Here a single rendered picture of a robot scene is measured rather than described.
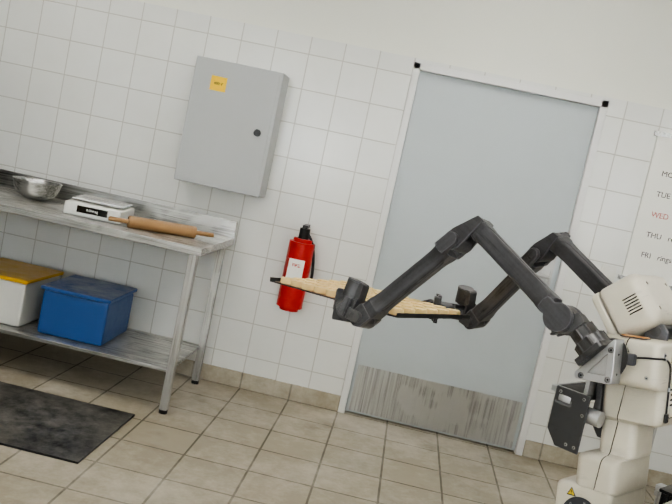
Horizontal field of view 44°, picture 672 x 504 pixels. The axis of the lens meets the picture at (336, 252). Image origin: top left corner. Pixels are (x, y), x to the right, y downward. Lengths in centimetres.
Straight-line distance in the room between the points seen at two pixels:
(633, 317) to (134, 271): 343
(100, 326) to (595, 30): 312
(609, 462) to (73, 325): 303
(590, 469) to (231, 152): 296
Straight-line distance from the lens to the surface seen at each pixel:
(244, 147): 468
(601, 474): 236
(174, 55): 503
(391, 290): 246
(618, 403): 235
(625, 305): 230
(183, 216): 490
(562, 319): 219
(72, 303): 456
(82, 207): 451
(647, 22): 501
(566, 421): 236
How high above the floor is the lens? 145
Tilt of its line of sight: 6 degrees down
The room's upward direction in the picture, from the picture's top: 12 degrees clockwise
